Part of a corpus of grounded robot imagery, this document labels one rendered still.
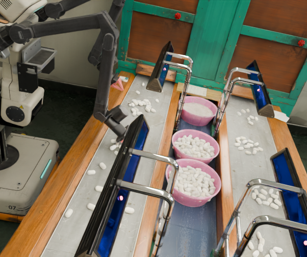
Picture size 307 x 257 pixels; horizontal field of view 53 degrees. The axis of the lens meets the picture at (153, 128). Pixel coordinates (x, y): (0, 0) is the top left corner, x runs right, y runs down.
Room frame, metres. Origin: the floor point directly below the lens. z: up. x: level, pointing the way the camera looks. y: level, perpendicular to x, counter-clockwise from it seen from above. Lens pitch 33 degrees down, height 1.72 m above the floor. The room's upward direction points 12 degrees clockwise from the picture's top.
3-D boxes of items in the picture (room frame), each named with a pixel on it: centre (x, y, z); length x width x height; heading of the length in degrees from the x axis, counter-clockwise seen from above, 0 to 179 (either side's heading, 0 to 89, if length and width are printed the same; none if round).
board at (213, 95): (2.04, -0.27, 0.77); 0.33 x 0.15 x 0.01; 87
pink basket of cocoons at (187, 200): (1.10, -0.23, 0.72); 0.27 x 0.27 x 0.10
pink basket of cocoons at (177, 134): (1.38, -0.24, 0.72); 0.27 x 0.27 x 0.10
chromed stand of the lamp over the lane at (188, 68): (1.65, -0.06, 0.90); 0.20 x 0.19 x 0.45; 177
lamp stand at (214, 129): (1.64, -0.46, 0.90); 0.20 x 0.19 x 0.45; 177
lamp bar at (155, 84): (1.66, 0.02, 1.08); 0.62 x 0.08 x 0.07; 177
